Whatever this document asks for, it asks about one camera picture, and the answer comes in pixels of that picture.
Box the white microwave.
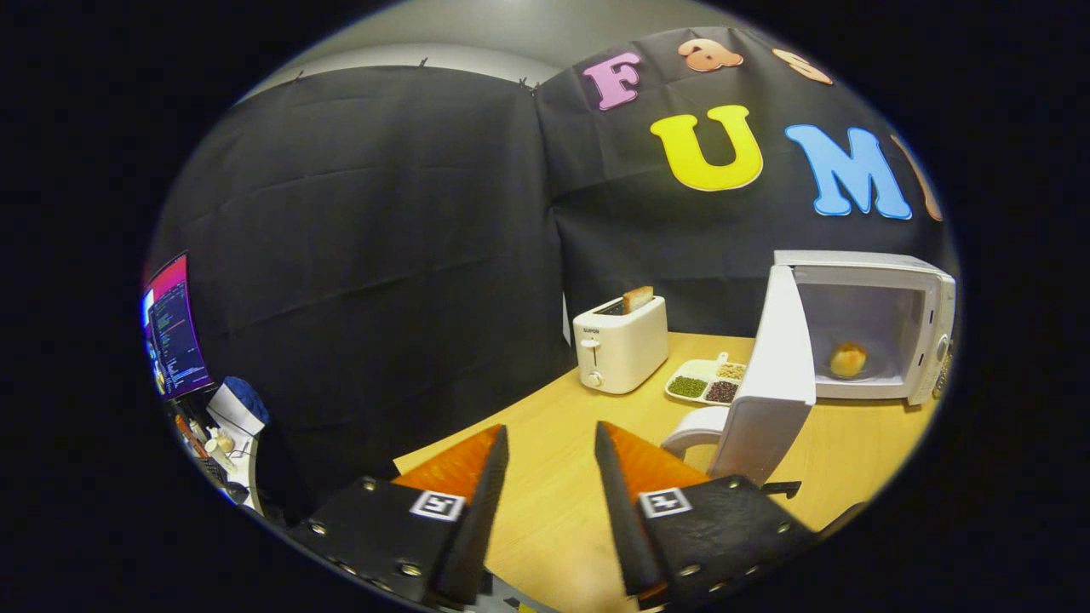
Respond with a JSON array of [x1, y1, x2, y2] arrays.
[[660, 249, 957, 496]]

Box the computer monitor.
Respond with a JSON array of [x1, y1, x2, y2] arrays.
[[141, 252, 214, 401]]

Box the white divided bean tray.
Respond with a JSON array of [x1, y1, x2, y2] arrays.
[[664, 352, 748, 405]]

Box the cream toaster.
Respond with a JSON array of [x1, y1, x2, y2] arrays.
[[572, 295, 670, 395]]

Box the white cup with blue cloth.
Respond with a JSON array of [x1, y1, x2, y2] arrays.
[[207, 377, 270, 437]]

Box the round golden bread bun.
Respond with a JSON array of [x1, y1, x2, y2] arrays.
[[829, 341, 868, 378]]

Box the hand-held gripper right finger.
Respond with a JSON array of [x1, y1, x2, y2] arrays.
[[594, 421, 818, 610]]

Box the black backdrop cloth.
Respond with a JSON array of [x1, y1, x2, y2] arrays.
[[149, 26, 950, 512]]

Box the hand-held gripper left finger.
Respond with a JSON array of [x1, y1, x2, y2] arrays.
[[285, 424, 510, 607]]

